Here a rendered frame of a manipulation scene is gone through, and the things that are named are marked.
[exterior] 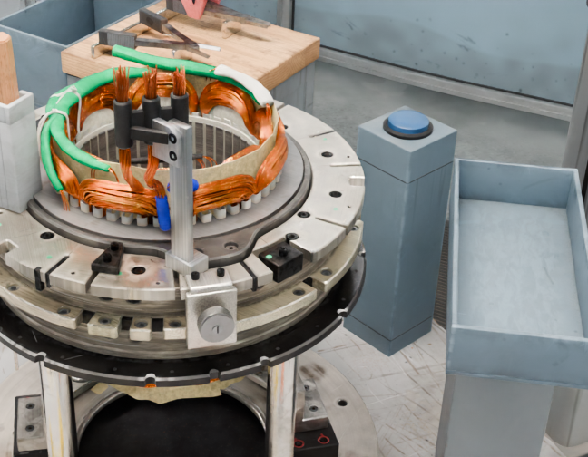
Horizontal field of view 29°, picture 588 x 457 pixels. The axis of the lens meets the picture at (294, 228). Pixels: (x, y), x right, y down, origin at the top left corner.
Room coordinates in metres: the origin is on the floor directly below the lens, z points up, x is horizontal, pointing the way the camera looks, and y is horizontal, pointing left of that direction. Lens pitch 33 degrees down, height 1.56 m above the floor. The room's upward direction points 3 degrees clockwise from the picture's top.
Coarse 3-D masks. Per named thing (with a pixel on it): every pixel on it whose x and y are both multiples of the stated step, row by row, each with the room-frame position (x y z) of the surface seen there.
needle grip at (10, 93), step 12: (0, 36) 0.73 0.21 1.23; (0, 48) 0.73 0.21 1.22; (12, 48) 0.74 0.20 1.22; (0, 60) 0.73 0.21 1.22; (12, 60) 0.73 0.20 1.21; (0, 72) 0.73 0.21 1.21; (12, 72) 0.73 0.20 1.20; (0, 84) 0.73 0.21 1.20; (12, 84) 0.73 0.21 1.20; (0, 96) 0.73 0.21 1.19; (12, 96) 0.73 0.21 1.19
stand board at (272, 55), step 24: (120, 24) 1.15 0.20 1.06; (192, 24) 1.16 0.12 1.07; (216, 24) 1.16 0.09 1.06; (72, 48) 1.08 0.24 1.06; (144, 48) 1.09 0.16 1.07; (240, 48) 1.10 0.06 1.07; (264, 48) 1.10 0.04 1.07; (288, 48) 1.11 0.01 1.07; (312, 48) 1.12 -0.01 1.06; (72, 72) 1.07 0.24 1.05; (96, 72) 1.05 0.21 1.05; (240, 72) 1.04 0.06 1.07; (264, 72) 1.05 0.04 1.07; (288, 72) 1.08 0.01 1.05
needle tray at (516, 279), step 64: (512, 192) 0.88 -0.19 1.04; (576, 192) 0.84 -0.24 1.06; (448, 256) 0.79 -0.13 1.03; (512, 256) 0.79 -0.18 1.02; (576, 256) 0.78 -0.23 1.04; (448, 320) 0.68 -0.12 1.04; (512, 320) 0.70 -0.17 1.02; (576, 320) 0.71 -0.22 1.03; (448, 384) 0.77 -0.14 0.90; (512, 384) 0.71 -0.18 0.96; (576, 384) 0.63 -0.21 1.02; (448, 448) 0.71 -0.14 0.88; (512, 448) 0.71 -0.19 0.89
